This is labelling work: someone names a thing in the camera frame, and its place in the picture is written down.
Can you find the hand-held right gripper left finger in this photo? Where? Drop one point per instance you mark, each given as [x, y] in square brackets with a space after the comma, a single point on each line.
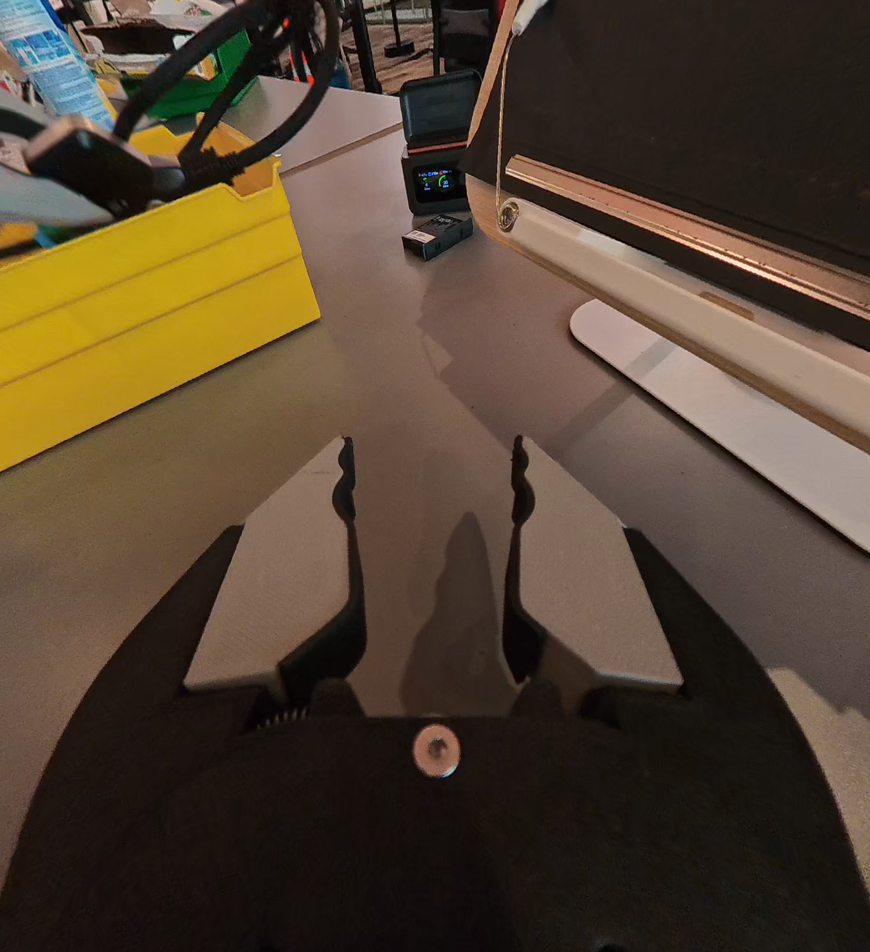
[286, 587]

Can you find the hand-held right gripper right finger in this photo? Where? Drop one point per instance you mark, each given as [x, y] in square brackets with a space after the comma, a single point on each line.
[584, 587]

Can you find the black multiport adapter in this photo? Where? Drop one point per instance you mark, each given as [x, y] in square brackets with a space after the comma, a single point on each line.
[100, 171]

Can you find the yellow plastic bin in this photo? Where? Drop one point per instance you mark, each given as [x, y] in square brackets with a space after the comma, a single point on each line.
[145, 312]

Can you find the blue white wipes canister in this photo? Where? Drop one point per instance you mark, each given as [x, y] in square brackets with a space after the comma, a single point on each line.
[48, 59]

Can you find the green plastic bin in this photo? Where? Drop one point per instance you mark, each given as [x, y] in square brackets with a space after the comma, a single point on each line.
[234, 74]

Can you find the orange traffic cone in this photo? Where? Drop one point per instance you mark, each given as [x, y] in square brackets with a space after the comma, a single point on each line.
[299, 63]

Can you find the small black battery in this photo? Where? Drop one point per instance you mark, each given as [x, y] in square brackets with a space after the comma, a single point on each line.
[439, 236]

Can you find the small black display device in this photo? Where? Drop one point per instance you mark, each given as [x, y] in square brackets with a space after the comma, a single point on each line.
[435, 111]

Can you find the black wooden-rimmed board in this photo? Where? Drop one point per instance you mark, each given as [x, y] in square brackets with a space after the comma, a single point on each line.
[703, 111]

